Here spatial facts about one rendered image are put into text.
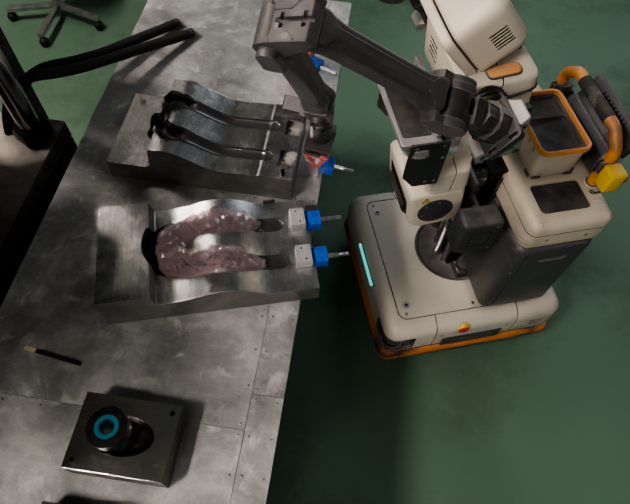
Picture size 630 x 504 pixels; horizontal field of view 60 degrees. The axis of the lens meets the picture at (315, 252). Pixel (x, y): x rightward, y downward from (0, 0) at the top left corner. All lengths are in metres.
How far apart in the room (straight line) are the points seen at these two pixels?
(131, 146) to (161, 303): 0.49
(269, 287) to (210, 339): 0.18
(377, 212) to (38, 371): 1.30
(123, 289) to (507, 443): 1.47
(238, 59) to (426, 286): 1.00
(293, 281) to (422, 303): 0.76
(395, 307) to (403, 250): 0.24
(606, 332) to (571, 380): 0.28
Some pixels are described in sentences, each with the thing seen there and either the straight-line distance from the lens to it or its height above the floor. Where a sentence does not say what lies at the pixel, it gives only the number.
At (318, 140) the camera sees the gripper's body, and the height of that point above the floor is 0.95.
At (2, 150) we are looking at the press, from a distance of 1.81.
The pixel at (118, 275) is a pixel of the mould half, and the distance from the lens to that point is 1.30.
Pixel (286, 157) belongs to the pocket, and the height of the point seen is 0.86.
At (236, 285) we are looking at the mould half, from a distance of 1.25.
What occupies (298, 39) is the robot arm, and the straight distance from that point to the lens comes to 0.90.
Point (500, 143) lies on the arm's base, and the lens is 1.19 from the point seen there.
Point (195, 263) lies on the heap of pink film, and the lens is 1.29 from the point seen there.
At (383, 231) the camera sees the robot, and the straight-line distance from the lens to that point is 2.08.
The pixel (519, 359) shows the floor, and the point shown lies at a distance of 2.30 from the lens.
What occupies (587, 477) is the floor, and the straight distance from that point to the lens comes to 2.27.
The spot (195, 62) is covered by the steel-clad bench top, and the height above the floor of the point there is 0.80.
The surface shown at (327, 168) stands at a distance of 1.51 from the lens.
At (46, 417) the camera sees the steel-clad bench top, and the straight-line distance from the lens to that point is 1.34.
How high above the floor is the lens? 2.00
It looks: 59 degrees down
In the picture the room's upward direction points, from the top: 4 degrees clockwise
